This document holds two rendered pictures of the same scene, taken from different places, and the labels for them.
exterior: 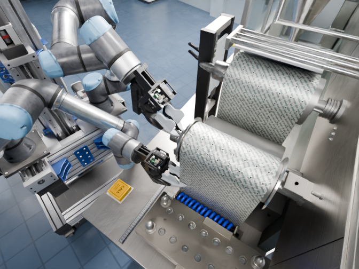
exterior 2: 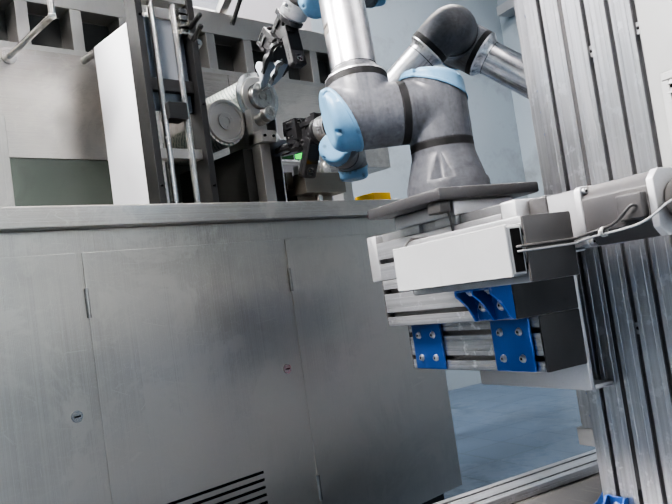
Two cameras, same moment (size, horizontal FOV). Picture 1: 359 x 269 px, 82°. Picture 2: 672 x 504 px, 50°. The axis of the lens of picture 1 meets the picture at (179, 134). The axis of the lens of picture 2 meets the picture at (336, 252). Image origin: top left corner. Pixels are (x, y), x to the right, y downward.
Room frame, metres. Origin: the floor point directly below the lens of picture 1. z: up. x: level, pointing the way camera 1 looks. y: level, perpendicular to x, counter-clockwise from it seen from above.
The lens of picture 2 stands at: (2.30, 0.57, 0.67)
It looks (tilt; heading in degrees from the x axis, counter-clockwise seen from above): 3 degrees up; 193
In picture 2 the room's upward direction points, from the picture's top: 8 degrees counter-clockwise
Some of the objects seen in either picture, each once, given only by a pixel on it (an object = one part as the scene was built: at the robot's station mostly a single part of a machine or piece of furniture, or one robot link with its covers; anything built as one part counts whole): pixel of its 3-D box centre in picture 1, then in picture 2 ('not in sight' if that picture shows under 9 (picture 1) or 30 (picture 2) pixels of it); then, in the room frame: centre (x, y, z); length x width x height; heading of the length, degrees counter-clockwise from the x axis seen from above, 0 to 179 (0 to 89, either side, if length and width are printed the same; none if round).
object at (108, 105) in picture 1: (100, 102); (445, 169); (0.97, 0.49, 0.87); 0.15 x 0.15 x 0.10
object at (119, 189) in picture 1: (119, 189); (373, 199); (0.37, 0.25, 0.91); 0.07 x 0.07 x 0.02; 57
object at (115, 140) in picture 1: (118, 142); not in sight; (0.48, 0.23, 1.11); 0.11 x 0.08 x 0.09; 57
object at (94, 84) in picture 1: (95, 86); (432, 107); (0.97, 0.49, 0.98); 0.13 x 0.12 x 0.14; 110
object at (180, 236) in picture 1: (200, 247); (282, 195); (0.14, -0.07, 1.00); 0.40 x 0.16 x 0.06; 57
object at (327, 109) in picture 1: (325, 108); not in sight; (0.42, -0.41, 1.34); 0.07 x 0.07 x 0.07; 57
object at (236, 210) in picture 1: (211, 196); (254, 155); (0.26, -0.10, 1.11); 0.23 x 0.01 x 0.18; 57
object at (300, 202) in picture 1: (289, 190); not in sight; (0.22, -0.27, 1.25); 0.07 x 0.04 x 0.04; 57
